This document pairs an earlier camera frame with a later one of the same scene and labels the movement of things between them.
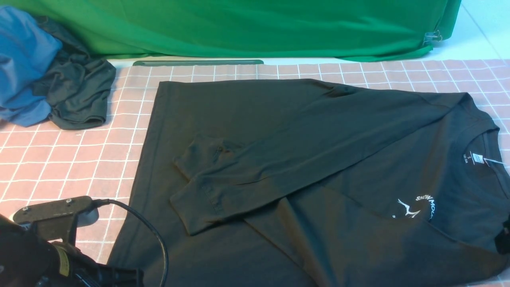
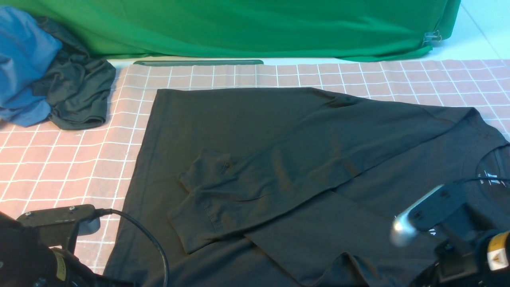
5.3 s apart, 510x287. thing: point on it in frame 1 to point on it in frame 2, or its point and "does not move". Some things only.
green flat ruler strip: [159, 63] does not move
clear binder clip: [432, 37] does not move
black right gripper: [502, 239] to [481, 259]
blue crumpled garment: [26, 50] does not move
